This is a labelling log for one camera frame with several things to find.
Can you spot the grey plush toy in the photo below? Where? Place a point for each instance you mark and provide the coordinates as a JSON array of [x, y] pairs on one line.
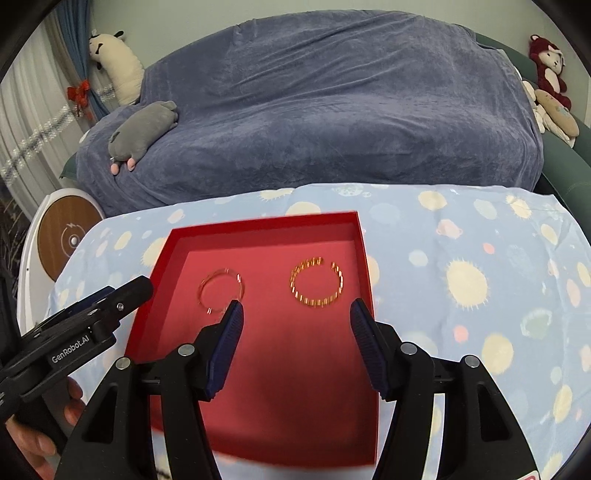
[[138, 134]]

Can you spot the thin gold bangle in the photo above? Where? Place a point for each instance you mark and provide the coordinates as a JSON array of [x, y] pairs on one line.
[[202, 288]]

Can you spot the white sheer curtain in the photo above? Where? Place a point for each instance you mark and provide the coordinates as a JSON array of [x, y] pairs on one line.
[[32, 120]]

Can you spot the white round side table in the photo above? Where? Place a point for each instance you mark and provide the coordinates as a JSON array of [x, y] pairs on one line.
[[55, 230]]

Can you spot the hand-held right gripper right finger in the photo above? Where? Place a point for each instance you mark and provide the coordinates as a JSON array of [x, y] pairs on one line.
[[369, 350]]

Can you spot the small white plush toy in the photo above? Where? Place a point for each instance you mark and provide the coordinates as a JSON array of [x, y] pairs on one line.
[[531, 92]]

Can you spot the blue-grey sofa blanket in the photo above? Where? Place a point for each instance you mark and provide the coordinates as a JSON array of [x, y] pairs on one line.
[[323, 115]]

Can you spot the crystal bead curtain tieback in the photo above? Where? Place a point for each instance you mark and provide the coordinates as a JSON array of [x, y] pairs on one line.
[[27, 150]]

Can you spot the red tray box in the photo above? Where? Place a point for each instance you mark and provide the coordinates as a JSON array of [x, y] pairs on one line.
[[286, 369]]

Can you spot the green sofa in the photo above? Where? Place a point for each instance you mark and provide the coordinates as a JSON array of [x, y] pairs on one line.
[[568, 175]]

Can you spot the person's left hand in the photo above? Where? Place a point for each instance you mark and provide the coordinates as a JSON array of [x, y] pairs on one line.
[[32, 447]]

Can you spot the light blue printed tablecloth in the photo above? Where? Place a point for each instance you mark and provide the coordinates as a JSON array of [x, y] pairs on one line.
[[461, 230]]

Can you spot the blue curtain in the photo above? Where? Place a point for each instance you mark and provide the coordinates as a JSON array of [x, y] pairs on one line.
[[83, 60]]

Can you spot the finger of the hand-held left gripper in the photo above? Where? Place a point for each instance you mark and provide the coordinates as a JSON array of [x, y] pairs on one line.
[[94, 300], [131, 290]]

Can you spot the red monkey plush toy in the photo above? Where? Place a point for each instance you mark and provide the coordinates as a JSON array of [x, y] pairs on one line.
[[549, 78]]

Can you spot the red curtain bow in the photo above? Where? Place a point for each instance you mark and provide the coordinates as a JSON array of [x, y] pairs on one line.
[[79, 92]]

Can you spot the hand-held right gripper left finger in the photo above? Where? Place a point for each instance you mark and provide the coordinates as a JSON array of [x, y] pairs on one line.
[[226, 350]]

